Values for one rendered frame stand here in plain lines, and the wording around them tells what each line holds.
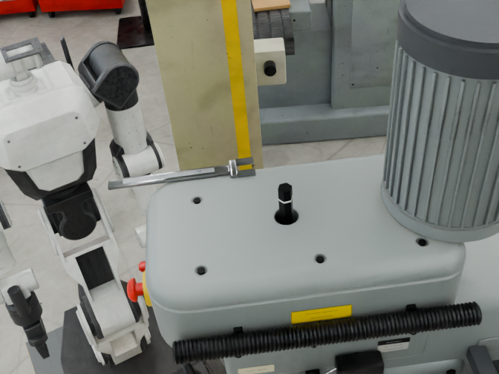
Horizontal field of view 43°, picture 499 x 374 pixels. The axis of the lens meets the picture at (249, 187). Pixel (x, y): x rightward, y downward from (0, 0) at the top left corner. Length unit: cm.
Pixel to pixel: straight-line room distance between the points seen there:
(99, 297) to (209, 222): 100
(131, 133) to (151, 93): 298
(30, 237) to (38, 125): 232
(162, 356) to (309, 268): 158
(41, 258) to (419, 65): 310
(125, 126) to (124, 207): 213
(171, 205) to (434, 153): 41
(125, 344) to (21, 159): 90
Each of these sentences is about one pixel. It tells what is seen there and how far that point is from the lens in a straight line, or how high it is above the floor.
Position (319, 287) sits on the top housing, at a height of 187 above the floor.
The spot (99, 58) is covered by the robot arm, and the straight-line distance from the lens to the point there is 166.
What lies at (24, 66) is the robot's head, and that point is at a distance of 155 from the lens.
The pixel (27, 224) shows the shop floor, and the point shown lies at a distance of 392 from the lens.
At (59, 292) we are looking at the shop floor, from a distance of 350.
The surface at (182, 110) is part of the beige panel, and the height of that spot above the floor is 89.
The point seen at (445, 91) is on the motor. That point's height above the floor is 214.
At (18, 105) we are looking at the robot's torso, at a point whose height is 176.
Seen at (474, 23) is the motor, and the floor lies 221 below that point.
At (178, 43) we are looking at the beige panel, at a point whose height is 123.
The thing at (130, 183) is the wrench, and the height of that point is 190.
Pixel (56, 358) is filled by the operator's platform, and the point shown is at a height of 40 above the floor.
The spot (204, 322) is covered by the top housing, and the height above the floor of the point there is 183.
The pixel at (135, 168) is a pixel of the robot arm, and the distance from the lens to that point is 175.
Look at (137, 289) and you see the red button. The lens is 106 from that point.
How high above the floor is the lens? 258
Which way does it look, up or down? 43 degrees down
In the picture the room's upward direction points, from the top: 6 degrees counter-clockwise
